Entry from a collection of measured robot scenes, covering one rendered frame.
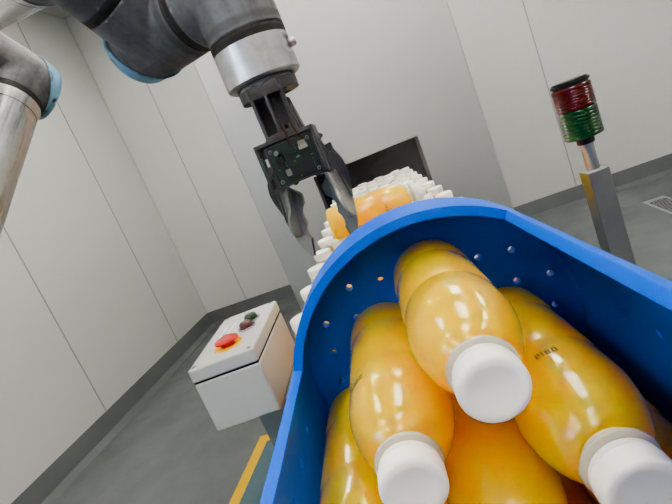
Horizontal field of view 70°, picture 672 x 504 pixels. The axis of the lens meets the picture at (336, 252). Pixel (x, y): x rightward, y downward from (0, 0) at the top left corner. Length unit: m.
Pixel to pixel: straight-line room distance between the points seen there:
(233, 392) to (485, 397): 0.49
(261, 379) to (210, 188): 4.51
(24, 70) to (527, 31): 4.18
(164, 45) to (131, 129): 4.82
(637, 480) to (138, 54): 0.62
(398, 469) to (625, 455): 0.11
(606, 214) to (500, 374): 0.73
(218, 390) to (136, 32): 0.46
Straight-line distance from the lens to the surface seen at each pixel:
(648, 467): 0.28
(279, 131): 0.55
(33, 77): 1.17
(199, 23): 0.61
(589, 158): 0.96
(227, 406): 0.73
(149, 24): 0.65
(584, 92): 0.93
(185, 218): 5.32
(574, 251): 0.30
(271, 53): 0.57
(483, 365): 0.26
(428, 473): 0.29
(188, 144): 5.18
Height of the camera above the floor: 1.31
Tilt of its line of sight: 12 degrees down
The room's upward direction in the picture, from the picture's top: 22 degrees counter-clockwise
